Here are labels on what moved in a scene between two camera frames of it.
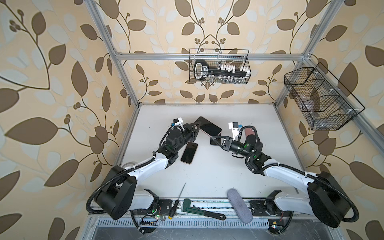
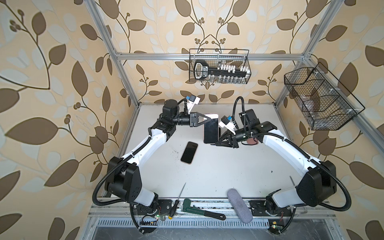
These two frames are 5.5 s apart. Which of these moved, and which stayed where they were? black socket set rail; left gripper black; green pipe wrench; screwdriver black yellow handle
Moved: left gripper black
Stayed: black socket set rail; green pipe wrench; screwdriver black yellow handle
